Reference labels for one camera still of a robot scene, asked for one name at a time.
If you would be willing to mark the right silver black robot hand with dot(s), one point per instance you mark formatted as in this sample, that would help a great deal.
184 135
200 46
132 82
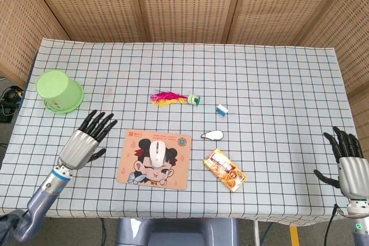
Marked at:
350 171

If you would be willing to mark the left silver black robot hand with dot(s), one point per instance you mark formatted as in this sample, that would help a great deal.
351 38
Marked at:
82 148

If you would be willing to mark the white computer mouse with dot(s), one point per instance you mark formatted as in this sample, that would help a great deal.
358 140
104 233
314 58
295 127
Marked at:
158 153

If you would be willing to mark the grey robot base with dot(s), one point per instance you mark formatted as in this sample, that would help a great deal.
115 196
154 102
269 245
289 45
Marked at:
176 233

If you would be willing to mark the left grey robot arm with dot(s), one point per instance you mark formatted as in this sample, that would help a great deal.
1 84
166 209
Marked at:
40 197

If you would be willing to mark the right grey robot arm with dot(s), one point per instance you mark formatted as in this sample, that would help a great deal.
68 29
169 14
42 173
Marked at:
359 220

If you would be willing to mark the cartoon girl mouse pad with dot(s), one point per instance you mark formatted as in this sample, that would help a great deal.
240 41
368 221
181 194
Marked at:
155 159

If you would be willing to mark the green plastic bucket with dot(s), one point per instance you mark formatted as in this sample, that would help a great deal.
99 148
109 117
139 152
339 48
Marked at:
59 91

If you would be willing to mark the pink yellow feather shuttlecock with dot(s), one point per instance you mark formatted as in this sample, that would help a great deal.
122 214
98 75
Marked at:
173 99

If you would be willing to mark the blue white checkered tablecloth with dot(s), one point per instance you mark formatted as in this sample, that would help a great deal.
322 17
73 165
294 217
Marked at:
184 84

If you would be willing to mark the yellow snack package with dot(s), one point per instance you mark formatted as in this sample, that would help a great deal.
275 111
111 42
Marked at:
225 170

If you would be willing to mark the white correction tape dispenser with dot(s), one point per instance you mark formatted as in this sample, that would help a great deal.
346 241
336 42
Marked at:
212 135

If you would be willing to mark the blue white eraser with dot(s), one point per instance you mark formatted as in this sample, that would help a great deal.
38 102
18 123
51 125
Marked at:
222 109

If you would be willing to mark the woven rattan folding screen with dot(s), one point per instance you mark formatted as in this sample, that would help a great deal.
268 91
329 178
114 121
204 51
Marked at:
184 7

